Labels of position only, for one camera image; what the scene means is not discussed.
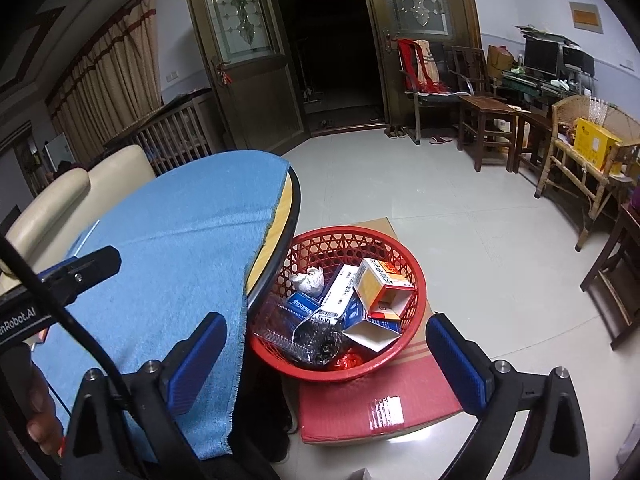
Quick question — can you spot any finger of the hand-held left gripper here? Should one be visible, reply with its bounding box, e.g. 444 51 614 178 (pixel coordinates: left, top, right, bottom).
37 246 122 306

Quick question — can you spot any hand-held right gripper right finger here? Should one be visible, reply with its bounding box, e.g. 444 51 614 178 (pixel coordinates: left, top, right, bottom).
425 312 591 480

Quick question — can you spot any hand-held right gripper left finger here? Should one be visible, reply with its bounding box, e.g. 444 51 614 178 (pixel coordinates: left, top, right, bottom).
60 311 228 480

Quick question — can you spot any clear plastic packaging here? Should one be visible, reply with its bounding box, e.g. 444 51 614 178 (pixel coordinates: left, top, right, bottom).
252 295 301 356

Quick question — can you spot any red orange wrapper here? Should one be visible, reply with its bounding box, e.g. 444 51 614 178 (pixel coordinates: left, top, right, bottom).
330 350 368 372

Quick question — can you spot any orange red carton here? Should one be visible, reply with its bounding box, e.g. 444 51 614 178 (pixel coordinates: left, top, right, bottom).
354 257 417 320

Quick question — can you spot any black crinkled plastic bag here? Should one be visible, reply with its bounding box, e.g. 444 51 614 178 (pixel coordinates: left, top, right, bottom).
292 312 346 366

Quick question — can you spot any white medicine box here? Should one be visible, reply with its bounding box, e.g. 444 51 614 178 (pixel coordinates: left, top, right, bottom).
314 263 371 328

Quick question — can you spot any white paper ball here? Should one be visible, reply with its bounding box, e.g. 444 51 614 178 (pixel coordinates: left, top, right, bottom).
289 266 326 297

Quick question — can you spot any red plastic basket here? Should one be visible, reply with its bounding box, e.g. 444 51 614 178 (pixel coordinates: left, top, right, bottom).
248 226 427 385

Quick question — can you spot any person's left hand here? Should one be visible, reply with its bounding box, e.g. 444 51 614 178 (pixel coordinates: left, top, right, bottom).
20 365 66 456

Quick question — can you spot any thin white strip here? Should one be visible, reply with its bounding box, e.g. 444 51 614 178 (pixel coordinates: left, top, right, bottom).
72 220 101 256

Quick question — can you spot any blue tablecloth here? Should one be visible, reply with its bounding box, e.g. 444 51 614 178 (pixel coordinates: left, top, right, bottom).
27 150 292 461

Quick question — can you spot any cardboard box with red top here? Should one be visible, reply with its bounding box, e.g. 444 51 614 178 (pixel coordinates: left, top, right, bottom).
299 217 463 445

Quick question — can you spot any cream leather sofa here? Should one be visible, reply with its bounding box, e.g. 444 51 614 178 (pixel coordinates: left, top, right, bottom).
0 144 157 291

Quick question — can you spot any round wooden table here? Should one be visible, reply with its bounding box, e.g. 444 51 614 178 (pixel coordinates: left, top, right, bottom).
242 167 302 306

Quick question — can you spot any wooden baby crib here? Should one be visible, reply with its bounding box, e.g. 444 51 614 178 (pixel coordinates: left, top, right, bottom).
105 87 218 176

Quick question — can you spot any beige curtain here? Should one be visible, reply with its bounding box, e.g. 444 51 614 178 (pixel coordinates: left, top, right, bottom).
45 0 163 133

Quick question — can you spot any dark wooden side table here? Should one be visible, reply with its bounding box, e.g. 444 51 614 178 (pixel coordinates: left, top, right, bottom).
580 202 640 351

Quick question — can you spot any wooden door with glass pane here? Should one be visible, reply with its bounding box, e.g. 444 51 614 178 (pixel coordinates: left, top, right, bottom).
362 0 483 126
182 0 306 156

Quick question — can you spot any small dark wooden table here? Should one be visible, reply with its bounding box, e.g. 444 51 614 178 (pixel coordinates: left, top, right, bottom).
515 110 553 176

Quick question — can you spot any dark wooden stool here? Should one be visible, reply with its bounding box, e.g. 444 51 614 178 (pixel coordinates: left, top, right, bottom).
457 95 531 173

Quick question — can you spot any yellow cardboard box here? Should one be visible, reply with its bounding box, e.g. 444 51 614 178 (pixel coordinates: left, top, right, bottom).
572 117 623 168

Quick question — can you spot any wicker chair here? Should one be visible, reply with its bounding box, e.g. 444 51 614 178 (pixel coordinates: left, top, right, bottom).
535 94 640 251

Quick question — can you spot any glass computer desk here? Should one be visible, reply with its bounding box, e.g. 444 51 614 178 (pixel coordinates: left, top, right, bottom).
500 70 598 111

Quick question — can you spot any dark wooden armchair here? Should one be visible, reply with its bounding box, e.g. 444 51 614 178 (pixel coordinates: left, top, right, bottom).
450 45 506 101

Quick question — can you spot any red cloth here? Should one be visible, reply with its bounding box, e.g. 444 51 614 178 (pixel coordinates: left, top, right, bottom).
397 37 451 96

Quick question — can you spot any brown paper bag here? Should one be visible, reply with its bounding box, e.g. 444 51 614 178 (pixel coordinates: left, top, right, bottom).
486 44 516 78

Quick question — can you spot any large black computer monitor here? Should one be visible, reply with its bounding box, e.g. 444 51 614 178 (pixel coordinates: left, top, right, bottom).
522 37 561 78

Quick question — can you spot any small black computer monitor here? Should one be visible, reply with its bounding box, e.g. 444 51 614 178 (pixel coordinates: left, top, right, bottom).
562 45 596 76

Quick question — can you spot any black cable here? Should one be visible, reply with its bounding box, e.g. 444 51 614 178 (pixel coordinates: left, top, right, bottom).
0 235 131 401

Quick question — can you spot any metal frame chair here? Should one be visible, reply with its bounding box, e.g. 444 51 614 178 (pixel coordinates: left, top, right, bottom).
397 37 473 143

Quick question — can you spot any orange wall plaque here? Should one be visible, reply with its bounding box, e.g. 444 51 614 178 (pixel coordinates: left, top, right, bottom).
570 1 601 33

